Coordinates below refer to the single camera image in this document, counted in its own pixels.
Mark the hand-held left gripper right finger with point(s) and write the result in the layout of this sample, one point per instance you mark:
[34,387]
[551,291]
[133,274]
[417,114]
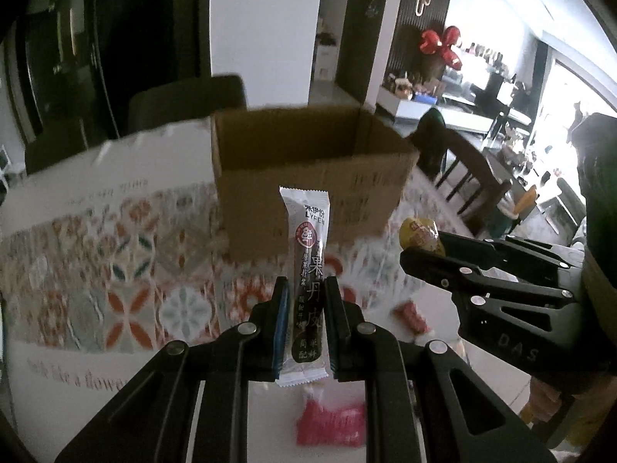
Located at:
[332,328]

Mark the dark chair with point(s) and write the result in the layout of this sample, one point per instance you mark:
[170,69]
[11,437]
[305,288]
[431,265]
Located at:
[188,101]

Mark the white carton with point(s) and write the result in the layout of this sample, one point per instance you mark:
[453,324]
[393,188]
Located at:
[327,62]

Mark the pink snack packet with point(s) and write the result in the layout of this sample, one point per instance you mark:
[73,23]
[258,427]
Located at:
[332,419]

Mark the cardboard box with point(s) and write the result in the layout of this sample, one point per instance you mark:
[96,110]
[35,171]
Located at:
[289,188]

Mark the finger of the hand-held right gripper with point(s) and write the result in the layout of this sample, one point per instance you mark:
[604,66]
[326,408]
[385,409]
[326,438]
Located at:
[434,270]
[482,248]

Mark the small red candy packet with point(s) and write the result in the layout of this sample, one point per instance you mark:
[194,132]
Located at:
[412,318]

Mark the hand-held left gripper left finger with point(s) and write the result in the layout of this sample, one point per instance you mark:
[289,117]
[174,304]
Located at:
[279,328]

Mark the dark glass cabinet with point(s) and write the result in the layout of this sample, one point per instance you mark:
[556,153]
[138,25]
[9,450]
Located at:
[111,48]

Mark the red balloon dog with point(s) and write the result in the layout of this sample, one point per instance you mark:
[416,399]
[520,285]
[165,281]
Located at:
[438,43]

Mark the white counter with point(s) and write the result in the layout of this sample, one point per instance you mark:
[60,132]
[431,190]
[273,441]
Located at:
[424,111]

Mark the white stick snack packet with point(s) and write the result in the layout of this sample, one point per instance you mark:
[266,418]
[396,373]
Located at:
[308,231]

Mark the wooden chair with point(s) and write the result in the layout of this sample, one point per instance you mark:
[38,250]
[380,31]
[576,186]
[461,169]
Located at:
[462,164]

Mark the yellow round snack packet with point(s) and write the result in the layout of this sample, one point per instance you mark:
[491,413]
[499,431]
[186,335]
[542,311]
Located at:
[419,234]

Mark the patterned tablecloth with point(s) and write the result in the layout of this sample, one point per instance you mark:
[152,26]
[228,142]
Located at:
[120,260]

